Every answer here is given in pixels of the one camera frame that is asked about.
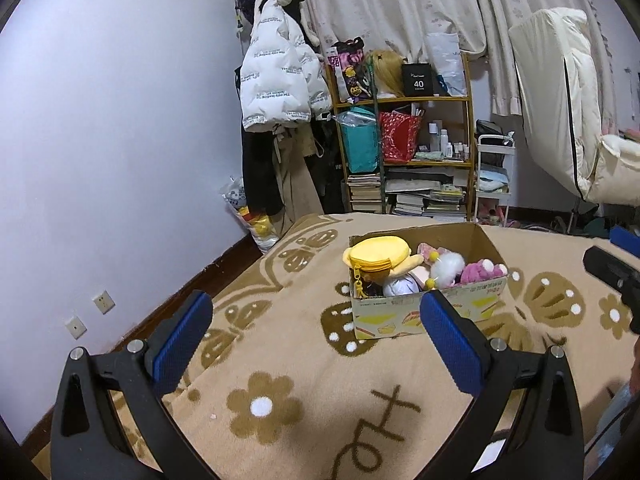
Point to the teal bag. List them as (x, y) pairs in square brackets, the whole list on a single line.
[(361, 145)]

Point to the pale floral curtain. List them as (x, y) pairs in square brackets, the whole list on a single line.
[(400, 5)]

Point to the pink plush bear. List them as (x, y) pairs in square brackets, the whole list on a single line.
[(477, 272)]

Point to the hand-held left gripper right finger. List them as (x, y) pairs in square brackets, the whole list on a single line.
[(450, 345)]

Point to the beige floral blanket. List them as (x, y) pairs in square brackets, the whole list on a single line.
[(280, 320)]

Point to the white wall socket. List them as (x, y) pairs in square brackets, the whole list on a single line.
[(103, 302), (75, 327)]

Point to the group of cosmetic bottles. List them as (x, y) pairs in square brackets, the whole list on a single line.
[(447, 142)]

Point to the yellow wooden shelf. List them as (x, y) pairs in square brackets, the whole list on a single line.
[(470, 110)]

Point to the pale green pouch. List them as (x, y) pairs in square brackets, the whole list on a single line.
[(427, 155)]

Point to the white fluffy plush toy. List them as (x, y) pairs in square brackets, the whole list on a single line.
[(447, 270)]

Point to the black box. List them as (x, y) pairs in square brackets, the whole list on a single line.
[(417, 80)]

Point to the blond wig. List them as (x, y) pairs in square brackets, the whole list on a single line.
[(387, 72)]

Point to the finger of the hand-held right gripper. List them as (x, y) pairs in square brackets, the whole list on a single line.
[(627, 242)]

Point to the white metal cart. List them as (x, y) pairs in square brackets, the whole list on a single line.
[(495, 147)]

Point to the white puffer jacket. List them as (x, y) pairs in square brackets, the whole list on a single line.
[(280, 70)]

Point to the black coat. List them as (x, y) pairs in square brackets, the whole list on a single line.
[(260, 170)]

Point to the pile of books and papers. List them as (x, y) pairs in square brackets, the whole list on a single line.
[(430, 195)]

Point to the yellow plush toy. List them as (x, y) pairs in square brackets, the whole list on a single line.
[(375, 255)]

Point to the red patterned bag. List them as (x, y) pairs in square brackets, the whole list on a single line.
[(397, 137)]

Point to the printed cardboard box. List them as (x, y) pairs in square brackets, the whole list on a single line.
[(385, 317)]

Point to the light pink plush toy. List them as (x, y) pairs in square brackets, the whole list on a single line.
[(426, 251)]

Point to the blue and white cloth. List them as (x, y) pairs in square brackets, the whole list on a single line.
[(492, 180)]

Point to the white padded quilt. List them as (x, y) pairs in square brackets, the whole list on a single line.
[(555, 100)]

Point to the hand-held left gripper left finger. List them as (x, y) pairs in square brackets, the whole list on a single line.
[(180, 340)]

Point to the clear bag of toys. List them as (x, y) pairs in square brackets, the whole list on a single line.
[(250, 215)]

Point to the black garment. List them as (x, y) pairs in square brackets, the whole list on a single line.
[(330, 170)]

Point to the black patterned tote bag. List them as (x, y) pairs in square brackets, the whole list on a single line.
[(352, 72)]

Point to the white plastic bag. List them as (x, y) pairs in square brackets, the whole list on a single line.
[(445, 65)]

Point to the lavender and navy plush doll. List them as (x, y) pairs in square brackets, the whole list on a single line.
[(402, 285)]

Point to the stack of books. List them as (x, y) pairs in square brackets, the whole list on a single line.
[(365, 192)]

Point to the clear plastic bag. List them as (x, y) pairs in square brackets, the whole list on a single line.
[(352, 119)]

